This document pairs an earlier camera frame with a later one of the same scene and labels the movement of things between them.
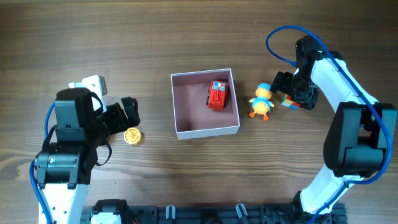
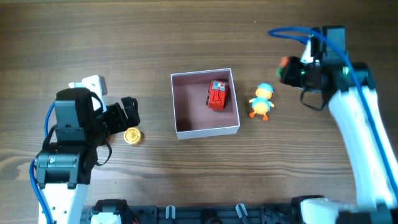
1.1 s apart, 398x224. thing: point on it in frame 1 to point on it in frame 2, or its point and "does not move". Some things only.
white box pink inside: [193, 117] does not move
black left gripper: [120, 119] does not move
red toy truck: [216, 99] does not move
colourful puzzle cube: [288, 102] to [283, 64]
